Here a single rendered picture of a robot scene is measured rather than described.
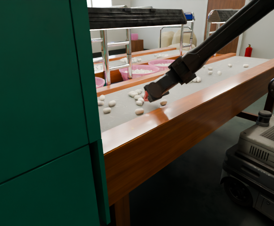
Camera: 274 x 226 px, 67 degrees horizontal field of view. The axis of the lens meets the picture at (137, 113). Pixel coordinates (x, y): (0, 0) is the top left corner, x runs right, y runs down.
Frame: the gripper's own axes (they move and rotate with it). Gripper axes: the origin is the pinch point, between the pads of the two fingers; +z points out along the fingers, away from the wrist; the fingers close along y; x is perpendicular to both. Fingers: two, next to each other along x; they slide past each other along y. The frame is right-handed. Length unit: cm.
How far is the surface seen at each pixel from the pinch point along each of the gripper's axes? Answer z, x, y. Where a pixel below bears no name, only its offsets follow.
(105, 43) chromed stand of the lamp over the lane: 7.2, -33.5, -0.7
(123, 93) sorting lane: 13.9, -9.4, -1.6
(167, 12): -13.4, -32.2, -25.8
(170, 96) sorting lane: -0.5, 3.1, -13.9
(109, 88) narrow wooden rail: 16.4, -14.9, 2.6
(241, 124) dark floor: 60, 52, -158
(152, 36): 349, -260, -467
